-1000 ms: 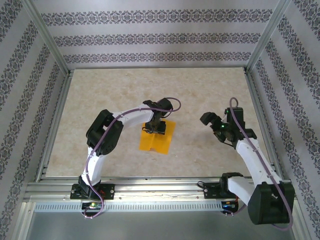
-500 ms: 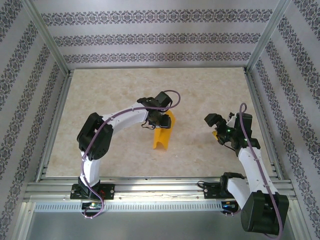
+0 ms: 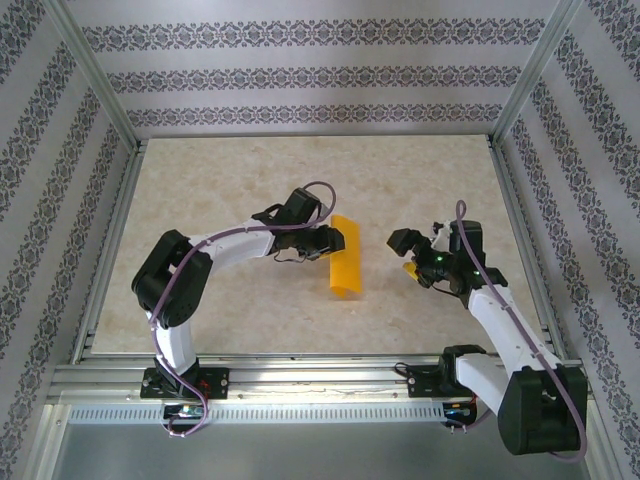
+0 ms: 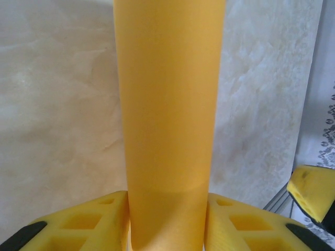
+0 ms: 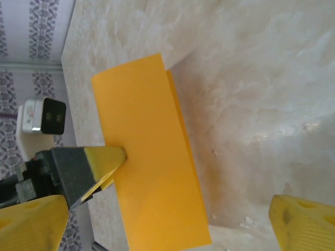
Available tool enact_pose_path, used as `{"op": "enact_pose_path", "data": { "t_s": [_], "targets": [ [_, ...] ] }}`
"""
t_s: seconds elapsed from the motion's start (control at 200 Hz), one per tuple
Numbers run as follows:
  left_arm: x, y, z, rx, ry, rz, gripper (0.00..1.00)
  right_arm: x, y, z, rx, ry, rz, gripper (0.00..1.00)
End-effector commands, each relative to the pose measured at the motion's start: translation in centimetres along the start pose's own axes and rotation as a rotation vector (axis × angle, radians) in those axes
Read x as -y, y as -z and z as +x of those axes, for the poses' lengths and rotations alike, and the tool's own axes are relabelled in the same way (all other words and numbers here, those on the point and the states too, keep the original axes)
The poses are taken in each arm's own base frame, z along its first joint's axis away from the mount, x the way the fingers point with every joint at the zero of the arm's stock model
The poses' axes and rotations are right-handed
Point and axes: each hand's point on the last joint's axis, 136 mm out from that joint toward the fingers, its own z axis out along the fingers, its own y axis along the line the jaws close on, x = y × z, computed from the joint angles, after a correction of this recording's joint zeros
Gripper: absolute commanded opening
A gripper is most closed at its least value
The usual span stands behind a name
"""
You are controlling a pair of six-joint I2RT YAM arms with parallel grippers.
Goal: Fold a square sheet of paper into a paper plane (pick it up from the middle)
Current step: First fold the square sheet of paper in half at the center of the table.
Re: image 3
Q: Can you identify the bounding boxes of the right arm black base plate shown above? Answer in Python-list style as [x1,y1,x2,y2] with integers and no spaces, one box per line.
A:
[407,362,456,399]

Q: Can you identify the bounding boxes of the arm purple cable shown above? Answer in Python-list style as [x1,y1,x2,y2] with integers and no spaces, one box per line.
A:
[148,180,338,441]
[446,199,589,461]

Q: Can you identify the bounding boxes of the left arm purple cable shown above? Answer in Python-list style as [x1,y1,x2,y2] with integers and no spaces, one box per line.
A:
[148,180,338,441]

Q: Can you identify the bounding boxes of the aluminium frame post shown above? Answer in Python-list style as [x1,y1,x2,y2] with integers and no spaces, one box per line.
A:
[489,0,591,149]
[42,0,146,151]

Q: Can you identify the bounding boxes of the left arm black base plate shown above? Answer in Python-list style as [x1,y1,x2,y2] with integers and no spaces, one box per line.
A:
[141,367,230,400]

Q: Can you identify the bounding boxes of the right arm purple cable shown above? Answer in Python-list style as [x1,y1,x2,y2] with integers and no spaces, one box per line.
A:
[446,199,589,461]

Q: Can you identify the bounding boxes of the long aluminium mounting rail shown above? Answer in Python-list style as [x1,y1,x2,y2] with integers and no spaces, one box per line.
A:
[49,352,599,402]

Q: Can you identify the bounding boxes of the aluminium table side rail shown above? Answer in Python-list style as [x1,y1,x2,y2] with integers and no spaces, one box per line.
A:
[69,139,149,364]
[487,138,569,360]

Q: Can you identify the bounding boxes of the slotted grey cable duct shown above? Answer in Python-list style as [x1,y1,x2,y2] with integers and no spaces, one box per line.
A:
[67,402,449,425]

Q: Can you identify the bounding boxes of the grey sheet metal panel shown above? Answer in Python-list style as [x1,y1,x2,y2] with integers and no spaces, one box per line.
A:
[49,419,591,480]

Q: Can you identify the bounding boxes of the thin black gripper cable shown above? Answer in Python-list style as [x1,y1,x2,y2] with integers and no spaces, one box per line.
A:
[273,249,314,265]

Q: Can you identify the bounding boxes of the small electronics board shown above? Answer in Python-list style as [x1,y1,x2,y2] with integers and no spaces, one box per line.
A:
[162,403,207,421]
[443,401,479,422]

